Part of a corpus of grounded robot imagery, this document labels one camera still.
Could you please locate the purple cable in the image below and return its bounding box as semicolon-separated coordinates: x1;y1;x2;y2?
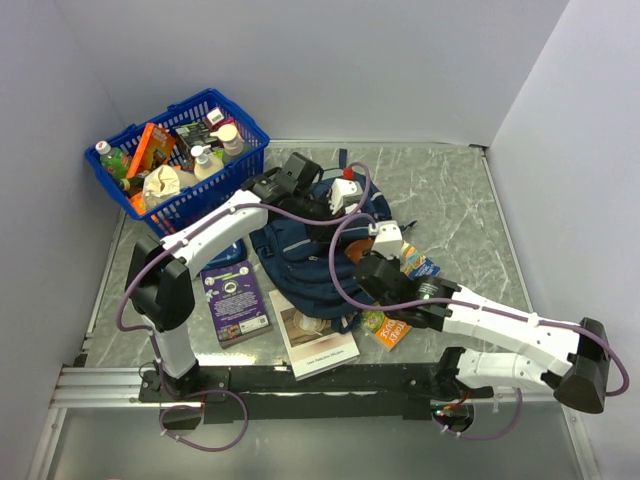
115;162;374;452
327;213;630;441

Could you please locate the blue plastic shopping basket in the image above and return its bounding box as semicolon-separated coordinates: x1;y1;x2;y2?
84;88;270;237

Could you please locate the navy blue student backpack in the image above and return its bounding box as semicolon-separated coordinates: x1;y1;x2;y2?
249;152;393;334

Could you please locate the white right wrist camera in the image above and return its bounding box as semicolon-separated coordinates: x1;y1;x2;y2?
368;220;404;260

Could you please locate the blue paperback book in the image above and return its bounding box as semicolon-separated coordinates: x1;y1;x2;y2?
400;242;440;279

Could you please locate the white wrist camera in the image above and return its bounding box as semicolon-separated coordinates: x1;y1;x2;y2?
368;220;404;260
328;168;362;215

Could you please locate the beige cap bottle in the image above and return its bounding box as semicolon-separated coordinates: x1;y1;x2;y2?
209;124;245;164

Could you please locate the black green box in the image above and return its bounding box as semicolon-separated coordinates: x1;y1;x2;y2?
172;120;217;158

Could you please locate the small red white box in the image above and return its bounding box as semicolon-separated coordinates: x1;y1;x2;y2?
203;107;225;129

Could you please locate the white pump lotion bottle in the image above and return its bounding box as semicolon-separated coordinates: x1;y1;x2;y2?
190;145;224;181

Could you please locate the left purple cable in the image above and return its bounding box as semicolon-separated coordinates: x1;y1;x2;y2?
115;162;374;452

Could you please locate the purple paperback book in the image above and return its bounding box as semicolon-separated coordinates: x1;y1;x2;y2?
200;260;272;348

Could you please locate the orange snack box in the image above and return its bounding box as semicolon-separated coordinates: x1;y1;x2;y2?
126;123;176;179

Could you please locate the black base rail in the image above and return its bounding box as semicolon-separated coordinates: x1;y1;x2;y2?
139;362;494;426

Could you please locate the beige crumpled bag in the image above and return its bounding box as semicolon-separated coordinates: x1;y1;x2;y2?
142;165;198;211

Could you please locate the blue monster pencil case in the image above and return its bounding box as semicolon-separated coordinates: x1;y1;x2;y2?
203;240;247;270

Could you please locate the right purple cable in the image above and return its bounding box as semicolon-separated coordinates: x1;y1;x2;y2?
327;213;630;441

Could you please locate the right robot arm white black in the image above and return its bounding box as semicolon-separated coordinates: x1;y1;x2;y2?
354;253;612;414

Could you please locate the green soda bottle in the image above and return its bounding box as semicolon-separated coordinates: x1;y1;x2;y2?
95;141;131;181

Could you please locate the white coffee cover book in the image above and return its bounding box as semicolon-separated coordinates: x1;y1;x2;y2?
269;290;360;381

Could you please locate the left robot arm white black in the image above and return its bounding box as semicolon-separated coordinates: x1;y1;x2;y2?
123;153;361;402

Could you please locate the orange treehouse paperback book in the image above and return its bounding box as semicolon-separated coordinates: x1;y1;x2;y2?
361;311;412;351

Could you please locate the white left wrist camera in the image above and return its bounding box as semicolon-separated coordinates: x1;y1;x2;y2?
328;168;362;215

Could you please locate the brown leather wallet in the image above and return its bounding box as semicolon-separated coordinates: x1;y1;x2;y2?
344;238;374;265

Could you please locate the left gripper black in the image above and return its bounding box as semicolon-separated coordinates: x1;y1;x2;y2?
291;191;347;247

